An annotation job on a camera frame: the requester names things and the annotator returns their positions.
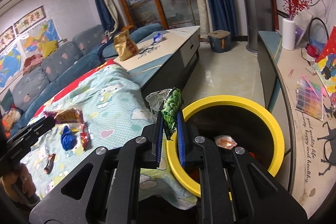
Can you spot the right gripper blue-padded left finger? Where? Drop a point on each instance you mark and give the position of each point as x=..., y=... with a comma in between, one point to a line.
x=104, y=187

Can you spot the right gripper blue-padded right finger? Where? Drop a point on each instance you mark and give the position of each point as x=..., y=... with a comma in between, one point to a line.
x=235, y=187

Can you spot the dark brown chocolate wrapper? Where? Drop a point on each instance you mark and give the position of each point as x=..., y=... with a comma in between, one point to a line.
x=50, y=163

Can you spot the clear orange bread bag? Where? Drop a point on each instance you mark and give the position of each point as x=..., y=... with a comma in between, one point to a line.
x=225, y=141

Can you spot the blue plastic bag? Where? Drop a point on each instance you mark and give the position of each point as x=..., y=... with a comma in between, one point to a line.
x=68, y=138

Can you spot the red foil chip bag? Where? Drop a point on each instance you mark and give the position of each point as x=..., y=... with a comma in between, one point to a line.
x=84, y=137

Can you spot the black green snack wrapper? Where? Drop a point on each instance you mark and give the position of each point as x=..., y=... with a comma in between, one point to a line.
x=168, y=102

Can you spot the yellow rimmed black trash bin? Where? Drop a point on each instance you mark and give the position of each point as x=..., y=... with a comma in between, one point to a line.
x=251, y=125

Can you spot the red blanket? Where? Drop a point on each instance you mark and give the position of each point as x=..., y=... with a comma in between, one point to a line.
x=72, y=86

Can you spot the blue grey sectional sofa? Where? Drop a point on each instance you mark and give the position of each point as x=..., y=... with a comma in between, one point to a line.
x=58, y=70

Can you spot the hello kitty light blue blanket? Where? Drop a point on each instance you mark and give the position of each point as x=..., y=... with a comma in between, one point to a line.
x=114, y=112

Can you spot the world map poster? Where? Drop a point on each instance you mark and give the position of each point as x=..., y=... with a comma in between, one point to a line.
x=11, y=63

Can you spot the pile of clothes on sofa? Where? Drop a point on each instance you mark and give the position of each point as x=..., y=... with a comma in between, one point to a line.
x=31, y=63

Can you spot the china map poster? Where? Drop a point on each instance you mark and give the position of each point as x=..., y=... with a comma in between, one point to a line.
x=43, y=39

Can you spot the framed calligraphy picture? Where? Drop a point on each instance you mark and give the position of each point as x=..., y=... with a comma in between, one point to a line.
x=29, y=20
x=7, y=37

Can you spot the colourful bead tray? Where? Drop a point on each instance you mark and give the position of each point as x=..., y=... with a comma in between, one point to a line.
x=309, y=98

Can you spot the brown paper bag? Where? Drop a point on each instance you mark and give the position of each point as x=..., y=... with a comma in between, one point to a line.
x=125, y=46

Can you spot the grey white coffee table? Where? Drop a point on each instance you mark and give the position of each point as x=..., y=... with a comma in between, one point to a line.
x=167, y=64

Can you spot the blue storage box stool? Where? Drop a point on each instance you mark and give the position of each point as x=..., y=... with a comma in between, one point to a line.
x=220, y=41

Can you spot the colourful portrait painting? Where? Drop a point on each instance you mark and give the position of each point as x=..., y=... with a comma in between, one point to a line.
x=325, y=65

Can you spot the small blue wrapper on table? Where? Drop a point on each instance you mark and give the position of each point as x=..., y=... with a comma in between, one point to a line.
x=157, y=38

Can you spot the white vase red flowers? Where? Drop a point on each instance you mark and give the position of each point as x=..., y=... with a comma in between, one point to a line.
x=296, y=24

